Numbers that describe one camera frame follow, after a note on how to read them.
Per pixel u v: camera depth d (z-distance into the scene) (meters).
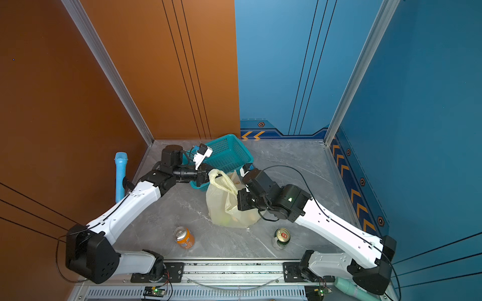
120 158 0.78
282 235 0.72
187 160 0.64
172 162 0.61
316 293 0.70
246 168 0.60
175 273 0.74
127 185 0.83
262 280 0.72
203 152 0.65
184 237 0.72
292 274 0.72
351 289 0.67
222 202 0.75
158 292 0.70
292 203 0.43
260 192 0.48
